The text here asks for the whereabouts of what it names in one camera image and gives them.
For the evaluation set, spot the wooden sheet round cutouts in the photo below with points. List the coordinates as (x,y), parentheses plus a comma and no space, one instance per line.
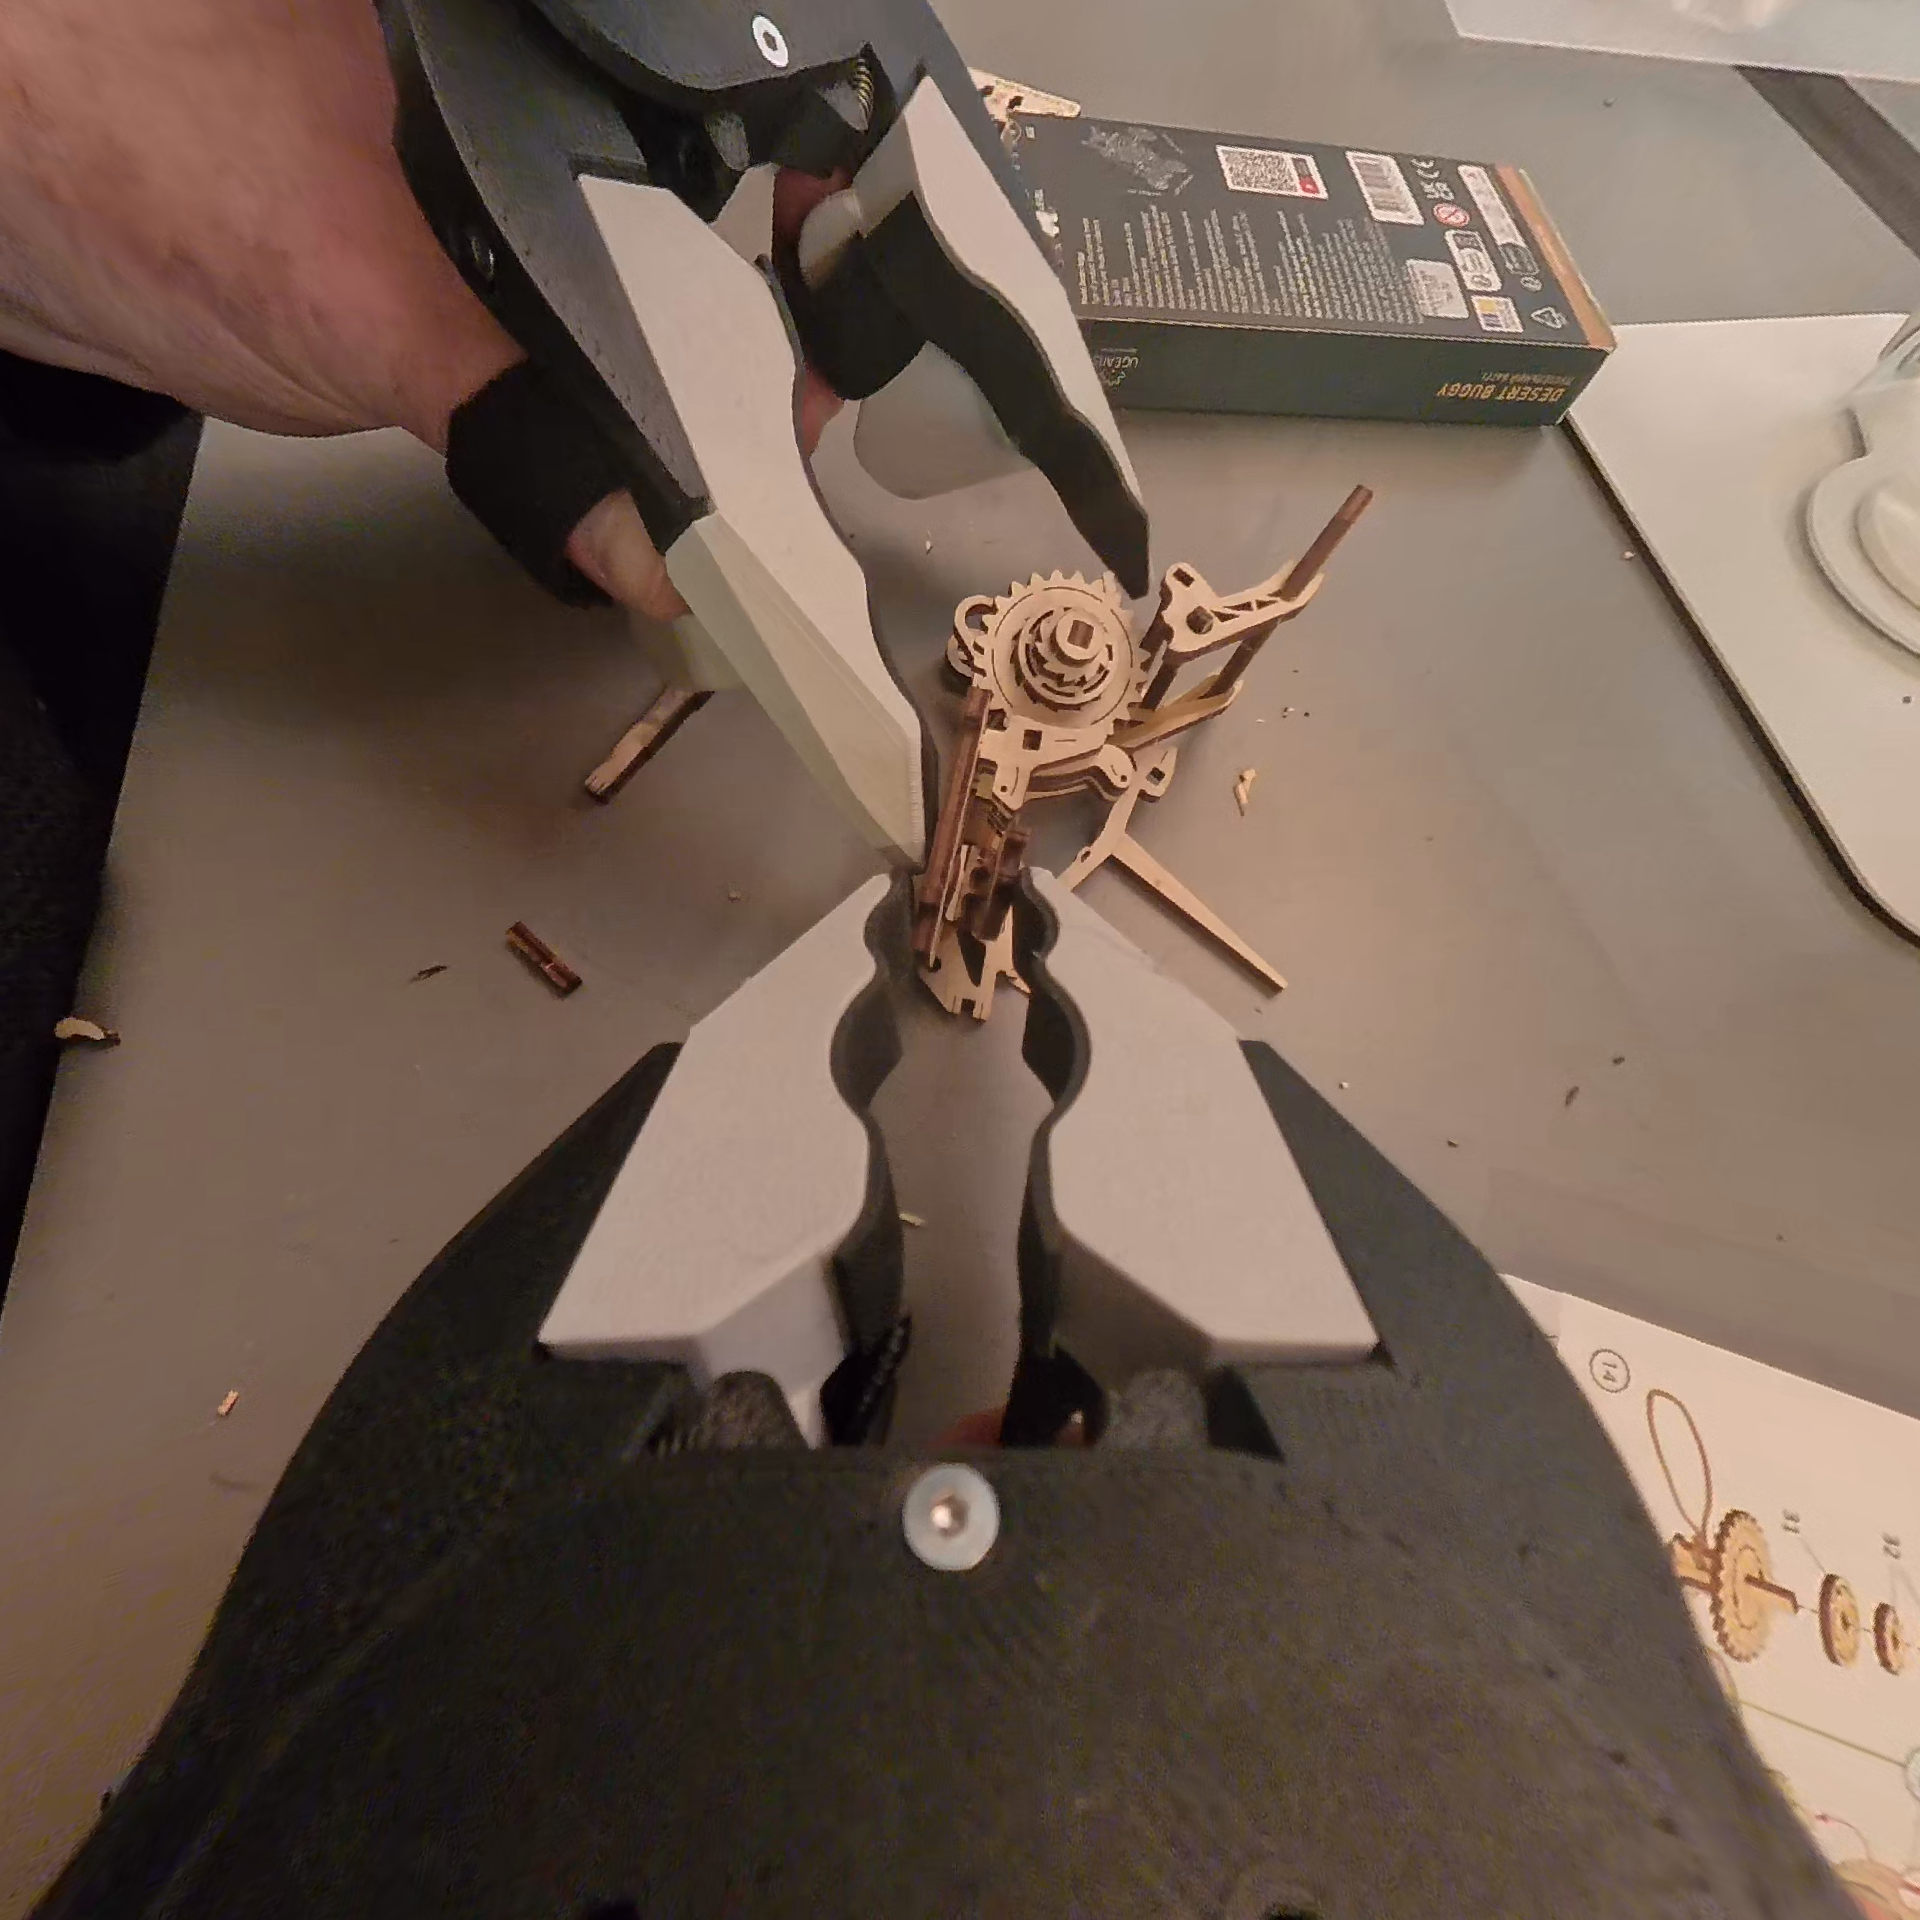
(1036,103)

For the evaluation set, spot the pointed dark wooden stick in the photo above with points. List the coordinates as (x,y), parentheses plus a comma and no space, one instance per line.
(638,750)

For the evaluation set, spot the long notched wooden strip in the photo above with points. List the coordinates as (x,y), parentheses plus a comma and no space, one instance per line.
(1186,925)

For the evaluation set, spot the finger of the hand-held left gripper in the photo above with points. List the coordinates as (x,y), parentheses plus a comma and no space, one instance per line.
(974,194)
(735,451)

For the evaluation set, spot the dark model kit box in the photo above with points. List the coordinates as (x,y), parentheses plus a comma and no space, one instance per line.
(1273,254)

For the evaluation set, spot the clear plastic container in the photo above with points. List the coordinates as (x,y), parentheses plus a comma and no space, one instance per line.
(1620,24)

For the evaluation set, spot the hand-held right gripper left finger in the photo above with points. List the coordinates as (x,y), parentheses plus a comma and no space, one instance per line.
(706,1185)

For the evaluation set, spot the person's left hand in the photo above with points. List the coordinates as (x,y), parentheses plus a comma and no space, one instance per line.
(194,194)

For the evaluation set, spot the wooden book stand white base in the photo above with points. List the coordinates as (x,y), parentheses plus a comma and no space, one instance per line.
(1725,569)

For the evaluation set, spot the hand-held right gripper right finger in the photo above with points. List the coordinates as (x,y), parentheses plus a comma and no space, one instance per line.
(1199,1198)

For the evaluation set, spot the open instruction booklet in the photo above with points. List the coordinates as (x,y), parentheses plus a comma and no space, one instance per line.
(1800,1425)

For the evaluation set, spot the brown wooden model assembly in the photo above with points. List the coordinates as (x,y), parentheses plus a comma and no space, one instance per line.
(1073,658)

